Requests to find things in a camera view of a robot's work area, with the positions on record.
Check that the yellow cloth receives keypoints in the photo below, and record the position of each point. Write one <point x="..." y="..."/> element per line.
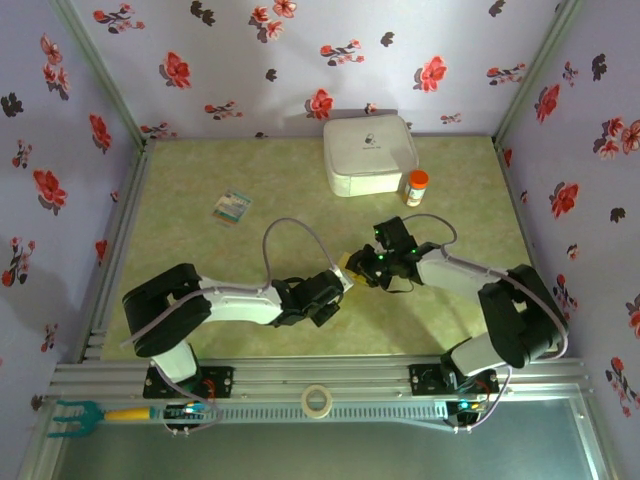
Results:
<point x="346" y="258"/>

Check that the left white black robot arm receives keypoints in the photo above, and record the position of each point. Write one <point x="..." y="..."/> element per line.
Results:
<point x="240" y="305"/>

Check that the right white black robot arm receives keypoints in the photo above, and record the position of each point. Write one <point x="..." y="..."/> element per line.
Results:
<point x="450" y="272"/>

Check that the orange pill bottle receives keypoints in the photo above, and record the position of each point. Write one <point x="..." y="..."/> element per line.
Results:
<point x="415" y="192"/>

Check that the beige tape roll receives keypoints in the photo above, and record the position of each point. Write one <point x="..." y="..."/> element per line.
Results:
<point x="305" y="402"/>

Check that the white zippered case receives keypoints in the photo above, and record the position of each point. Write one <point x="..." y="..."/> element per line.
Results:
<point x="367" y="150"/>

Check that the teal printed card packet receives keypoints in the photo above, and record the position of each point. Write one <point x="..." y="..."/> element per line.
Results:
<point x="231" y="207"/>

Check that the wide aluminium frame rail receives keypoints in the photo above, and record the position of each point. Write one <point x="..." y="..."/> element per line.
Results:
<point x="320" y="372"/>

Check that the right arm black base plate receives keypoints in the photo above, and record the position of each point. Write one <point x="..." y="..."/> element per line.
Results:
<point x="425" y="380"/>

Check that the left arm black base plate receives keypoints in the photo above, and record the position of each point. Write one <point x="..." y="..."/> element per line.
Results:
<point x="222" y="382"/>

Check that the aluminium side rail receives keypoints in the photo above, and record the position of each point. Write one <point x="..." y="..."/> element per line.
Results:
<point x="117" y="250"/>
<point x="530" y="240"/>

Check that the aluminium corner post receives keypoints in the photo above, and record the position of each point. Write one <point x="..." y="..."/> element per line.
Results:
<point x="100" y="70"/>
<point x="537" y="65"/>

